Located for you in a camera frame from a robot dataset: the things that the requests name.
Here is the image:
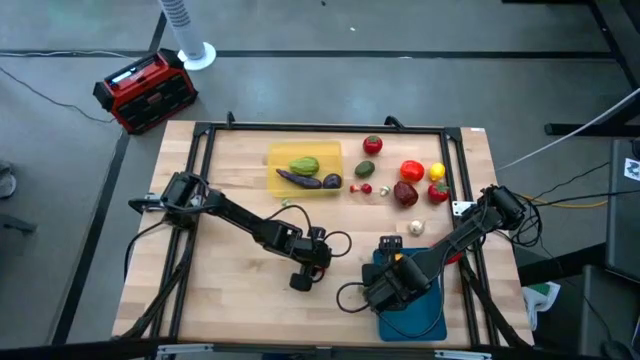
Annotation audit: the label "dark red bell pepper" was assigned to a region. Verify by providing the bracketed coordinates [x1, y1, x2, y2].
[392, 180, 420, 209]

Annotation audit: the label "red round fruit green top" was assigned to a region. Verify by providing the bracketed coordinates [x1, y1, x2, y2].
[439, 244, 464, 266]

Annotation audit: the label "green avocado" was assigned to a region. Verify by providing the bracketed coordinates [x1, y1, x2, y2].
[353, 159, 377, 180]

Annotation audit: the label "red tomato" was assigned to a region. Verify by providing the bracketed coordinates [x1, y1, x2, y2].
[362, 134, 384, 156]

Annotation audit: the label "long purple eggplant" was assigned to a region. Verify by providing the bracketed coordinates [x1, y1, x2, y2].
[275, 168, 324, 191]

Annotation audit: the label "red strawberry green leaves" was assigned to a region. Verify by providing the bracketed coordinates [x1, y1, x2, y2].
[427, 181, 451, 205]

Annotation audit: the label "blue plastic basket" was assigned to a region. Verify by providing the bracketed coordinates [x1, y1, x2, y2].
[372, 247, 449, 352]

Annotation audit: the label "yellow translucent plastic basket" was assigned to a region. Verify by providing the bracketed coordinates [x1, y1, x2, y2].
[266, 140, 346, 199]

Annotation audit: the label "white and green bag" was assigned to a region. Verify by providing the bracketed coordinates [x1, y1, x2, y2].
[521, 280, 562, 332]

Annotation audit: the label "black cabinet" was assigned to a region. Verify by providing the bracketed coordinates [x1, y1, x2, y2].
[604, 137, 640, 284]

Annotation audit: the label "red and black radio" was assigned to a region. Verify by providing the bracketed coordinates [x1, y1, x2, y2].
[92, 47, 199, 136]

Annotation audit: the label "white tower fan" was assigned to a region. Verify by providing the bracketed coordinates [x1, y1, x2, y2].
[158, 0, 218, 72]

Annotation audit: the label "black chair leg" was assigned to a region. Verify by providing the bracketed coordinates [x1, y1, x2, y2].
[0, 213, 39, 235]

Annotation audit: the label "black table frame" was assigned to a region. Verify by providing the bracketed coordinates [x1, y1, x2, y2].
[114, 112, 534, 351]

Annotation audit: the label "yellow floor cable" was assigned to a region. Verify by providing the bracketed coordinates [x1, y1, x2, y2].
[517, 193, 609, 209]

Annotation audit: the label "black desk frame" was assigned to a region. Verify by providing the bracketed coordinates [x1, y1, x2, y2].
[502, 0, 640, 137]

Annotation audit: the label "black floor cable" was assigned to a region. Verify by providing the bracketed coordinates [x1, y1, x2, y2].
[0, 66, 117, 125]

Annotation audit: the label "white floor cable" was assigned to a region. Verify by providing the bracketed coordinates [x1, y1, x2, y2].
[0, 48, 126, 60]

